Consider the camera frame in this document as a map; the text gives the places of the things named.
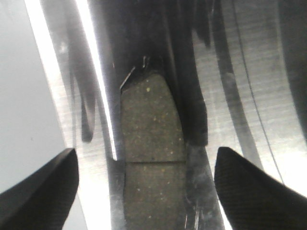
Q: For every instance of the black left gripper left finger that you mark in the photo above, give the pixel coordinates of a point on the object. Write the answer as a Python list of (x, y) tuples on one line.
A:
[(43, 200)]

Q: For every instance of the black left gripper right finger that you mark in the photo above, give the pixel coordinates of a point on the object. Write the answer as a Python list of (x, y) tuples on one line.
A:
[(253, 200)]

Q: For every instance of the brake pad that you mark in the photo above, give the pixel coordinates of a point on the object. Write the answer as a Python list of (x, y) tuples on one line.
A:
[(155, 156)]

